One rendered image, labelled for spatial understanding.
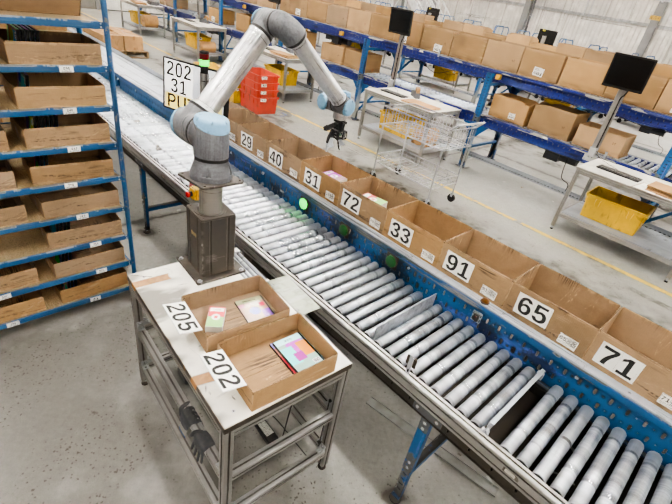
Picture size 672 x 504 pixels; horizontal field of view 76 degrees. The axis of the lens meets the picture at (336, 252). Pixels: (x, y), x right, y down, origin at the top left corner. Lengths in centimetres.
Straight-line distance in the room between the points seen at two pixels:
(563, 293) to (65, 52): 268
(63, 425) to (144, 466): 49
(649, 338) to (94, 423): 267
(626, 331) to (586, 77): 472
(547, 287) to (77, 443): 244
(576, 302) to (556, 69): 478
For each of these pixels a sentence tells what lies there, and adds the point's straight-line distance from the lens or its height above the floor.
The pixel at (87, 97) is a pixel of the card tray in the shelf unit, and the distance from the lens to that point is 270.
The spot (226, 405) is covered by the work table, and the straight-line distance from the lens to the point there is 168.
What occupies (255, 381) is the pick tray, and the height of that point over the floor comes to 76.
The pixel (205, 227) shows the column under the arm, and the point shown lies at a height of 104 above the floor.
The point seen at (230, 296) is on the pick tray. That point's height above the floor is 77.
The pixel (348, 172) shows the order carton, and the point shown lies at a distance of 304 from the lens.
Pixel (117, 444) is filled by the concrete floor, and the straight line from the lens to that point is 257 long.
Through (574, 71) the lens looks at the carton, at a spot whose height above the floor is 158.
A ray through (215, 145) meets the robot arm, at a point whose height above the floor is 142.
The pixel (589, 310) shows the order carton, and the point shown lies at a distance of 239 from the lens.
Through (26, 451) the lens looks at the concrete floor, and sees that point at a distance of 268.
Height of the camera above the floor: 208
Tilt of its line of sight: 32 degrees down
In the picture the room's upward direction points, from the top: 10 degrees clockwise
